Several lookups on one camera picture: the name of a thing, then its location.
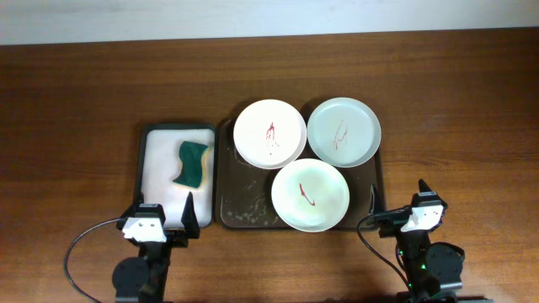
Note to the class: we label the large brown plastic tray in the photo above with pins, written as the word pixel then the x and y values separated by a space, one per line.
pixel 243 192

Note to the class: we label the pale blue-grey plate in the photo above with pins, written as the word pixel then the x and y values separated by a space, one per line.
pixel 344 132

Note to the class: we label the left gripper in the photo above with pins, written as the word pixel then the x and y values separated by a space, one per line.
pixel 180 239

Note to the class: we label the white plate red stain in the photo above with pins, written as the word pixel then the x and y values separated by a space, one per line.
pixel 269 134

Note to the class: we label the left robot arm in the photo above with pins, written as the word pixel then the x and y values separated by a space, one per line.
pixel 143 278

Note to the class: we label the small tray with white foam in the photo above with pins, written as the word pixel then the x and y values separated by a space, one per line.
pixel 159 164

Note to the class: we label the white-green plate red stain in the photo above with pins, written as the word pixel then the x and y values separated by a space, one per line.
pixel 310 195

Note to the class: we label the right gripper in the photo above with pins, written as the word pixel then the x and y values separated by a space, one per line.
pixel 392 222

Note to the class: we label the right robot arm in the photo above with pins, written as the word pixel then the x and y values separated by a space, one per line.
pixel 430 270

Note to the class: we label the green yellow scrub sponge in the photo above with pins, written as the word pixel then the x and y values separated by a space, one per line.
pixel 191 156

